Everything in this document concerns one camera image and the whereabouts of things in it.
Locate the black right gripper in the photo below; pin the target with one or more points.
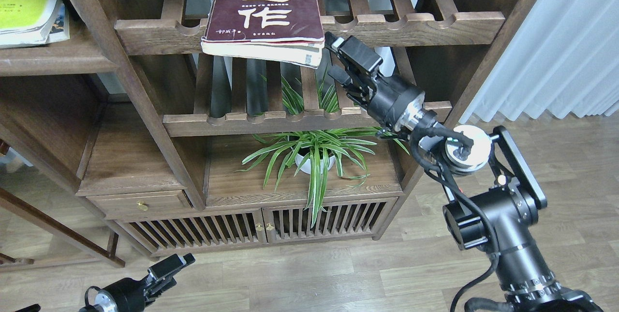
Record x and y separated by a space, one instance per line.
393 102

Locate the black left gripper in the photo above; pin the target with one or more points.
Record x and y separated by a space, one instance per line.
129 295

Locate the small white landscape-cover book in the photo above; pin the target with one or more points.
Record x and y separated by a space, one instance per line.
60 30

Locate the yellow-green cover book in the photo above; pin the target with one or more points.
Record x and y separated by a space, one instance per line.
26 22

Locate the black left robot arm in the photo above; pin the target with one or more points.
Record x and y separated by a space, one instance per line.
42 297

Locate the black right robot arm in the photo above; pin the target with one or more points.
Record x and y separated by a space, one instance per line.
493 195

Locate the dark red book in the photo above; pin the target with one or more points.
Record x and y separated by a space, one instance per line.
274 30

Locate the green spider plant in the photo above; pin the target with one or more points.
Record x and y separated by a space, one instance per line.
346 144

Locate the white plant pot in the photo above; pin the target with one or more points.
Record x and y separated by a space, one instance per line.
303 162

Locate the dark wooden bookshelf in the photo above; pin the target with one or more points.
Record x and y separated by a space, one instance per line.
121 113

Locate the white curtain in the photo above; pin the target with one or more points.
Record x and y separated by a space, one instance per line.
563 60

